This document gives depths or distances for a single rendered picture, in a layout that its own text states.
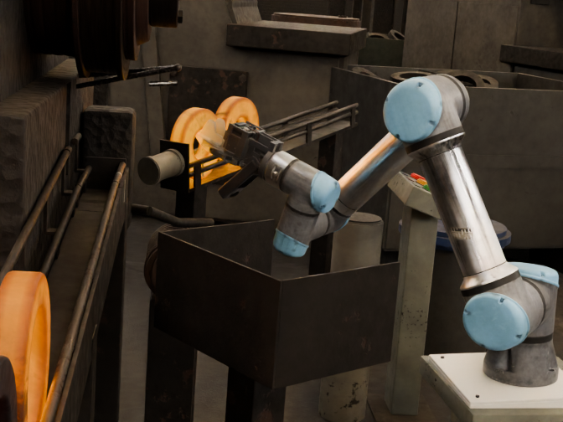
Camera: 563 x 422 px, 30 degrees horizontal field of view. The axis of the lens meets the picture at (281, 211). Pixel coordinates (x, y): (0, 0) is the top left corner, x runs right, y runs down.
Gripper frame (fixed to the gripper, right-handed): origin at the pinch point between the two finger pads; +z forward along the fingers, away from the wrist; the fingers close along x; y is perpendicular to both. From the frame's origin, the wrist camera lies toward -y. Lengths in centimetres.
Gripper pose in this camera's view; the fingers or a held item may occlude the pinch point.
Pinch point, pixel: (197, 135)
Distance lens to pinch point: 231.6
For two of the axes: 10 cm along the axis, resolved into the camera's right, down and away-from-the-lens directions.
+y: 3.2, -8.8, -3.4
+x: -5.0, 1.5, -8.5
